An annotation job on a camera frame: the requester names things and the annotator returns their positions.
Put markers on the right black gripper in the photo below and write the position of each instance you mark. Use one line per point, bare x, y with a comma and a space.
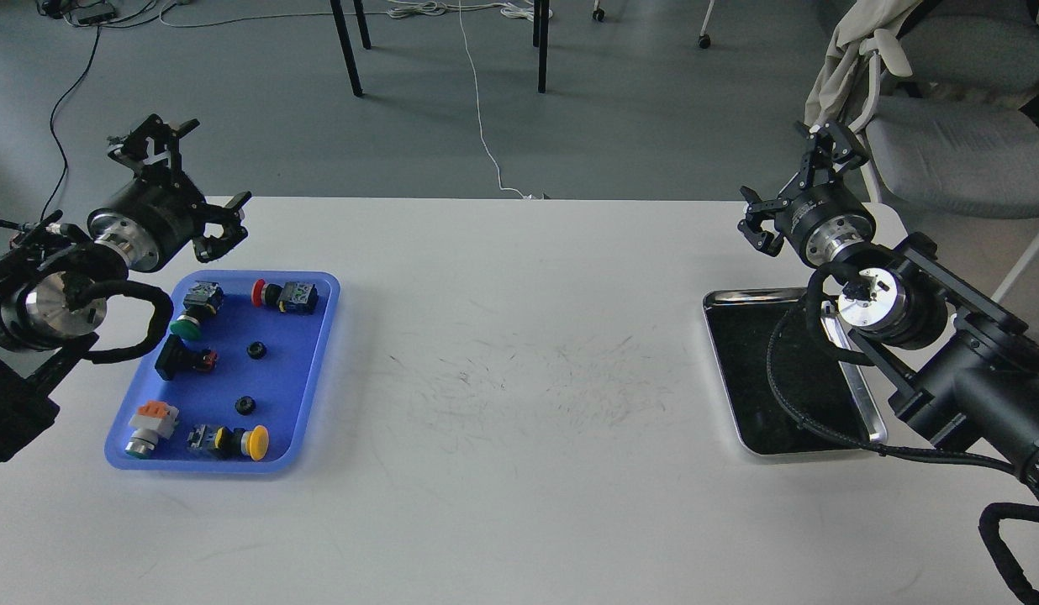
824, 219

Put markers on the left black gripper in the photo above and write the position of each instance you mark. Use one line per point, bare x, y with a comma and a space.
153, 216

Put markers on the small black gear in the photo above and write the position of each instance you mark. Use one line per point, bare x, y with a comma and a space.
245, 405
256, 350

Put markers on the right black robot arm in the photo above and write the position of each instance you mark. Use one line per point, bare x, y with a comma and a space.
965, 373

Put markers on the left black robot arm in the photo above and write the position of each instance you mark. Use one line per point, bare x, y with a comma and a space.
56, 278

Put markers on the blue plastic tray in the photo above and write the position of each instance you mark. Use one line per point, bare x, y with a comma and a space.
283, 383

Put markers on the silver metal tray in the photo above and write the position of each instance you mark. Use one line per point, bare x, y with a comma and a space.
740, 324

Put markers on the beige jacket on chair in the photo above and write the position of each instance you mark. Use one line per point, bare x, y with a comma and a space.
851, 59

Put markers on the chair caster wheel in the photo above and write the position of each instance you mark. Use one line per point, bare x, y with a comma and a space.
704, 38

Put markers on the grey office chair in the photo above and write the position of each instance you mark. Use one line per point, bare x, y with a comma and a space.
962, 157

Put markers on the power strip on floor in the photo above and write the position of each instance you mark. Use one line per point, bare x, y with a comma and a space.
92, 15

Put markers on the black table leg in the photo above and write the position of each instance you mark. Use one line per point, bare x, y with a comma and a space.
540, 40
362, 24
347, 51

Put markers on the orange grey push button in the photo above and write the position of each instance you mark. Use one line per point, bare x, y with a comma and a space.
151, 423

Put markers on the black table leg rear left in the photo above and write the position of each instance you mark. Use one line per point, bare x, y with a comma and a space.
362, 24

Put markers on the yellow mushroom push button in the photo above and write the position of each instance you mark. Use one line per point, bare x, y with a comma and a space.
224, 443

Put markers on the black table leg right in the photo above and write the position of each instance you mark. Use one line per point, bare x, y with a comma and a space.
540, 40

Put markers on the green push button switch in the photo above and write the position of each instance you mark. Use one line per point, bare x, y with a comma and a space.
201, 302

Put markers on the red push button switch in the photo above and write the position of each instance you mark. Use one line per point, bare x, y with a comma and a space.
294, 297

